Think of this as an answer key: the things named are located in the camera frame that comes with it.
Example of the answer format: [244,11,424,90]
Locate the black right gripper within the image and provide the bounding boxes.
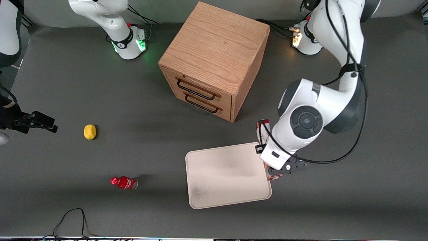
[0,96,58,134]

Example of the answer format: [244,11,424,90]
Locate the red tartan cookie box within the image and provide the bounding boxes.
[256,119,282,181]

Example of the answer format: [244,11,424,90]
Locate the cream plastic tray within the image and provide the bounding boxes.
[185,142,272,210]

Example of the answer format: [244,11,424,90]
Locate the yellow lemon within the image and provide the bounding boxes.
[84,124,97,140]

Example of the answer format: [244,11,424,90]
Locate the wooden drawer front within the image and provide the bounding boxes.
[162,66,233,109]
[166,82,233,122]

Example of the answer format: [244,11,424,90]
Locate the red cola bottle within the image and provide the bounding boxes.
[110,176,138,190]

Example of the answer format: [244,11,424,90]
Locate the wooden drawer cabinet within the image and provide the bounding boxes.
[158,1,271,123]

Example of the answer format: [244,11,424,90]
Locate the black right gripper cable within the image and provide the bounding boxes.
[0,85,18,103]

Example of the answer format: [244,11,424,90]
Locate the black metal drawer handle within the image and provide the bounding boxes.
[183,92,223,114]
[175,76,222,101]

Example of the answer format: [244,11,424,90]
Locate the black looped table cable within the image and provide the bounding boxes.
[53,208,102,240]

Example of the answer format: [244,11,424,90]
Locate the black left arm base cables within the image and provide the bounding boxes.
[256,18,301,38]

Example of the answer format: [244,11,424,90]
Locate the black arm base cables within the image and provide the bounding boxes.
[256,18,301,38]
[127,5,160,42]

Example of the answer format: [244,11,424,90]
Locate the black right arm base cables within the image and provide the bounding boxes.
[127,5,160,42]

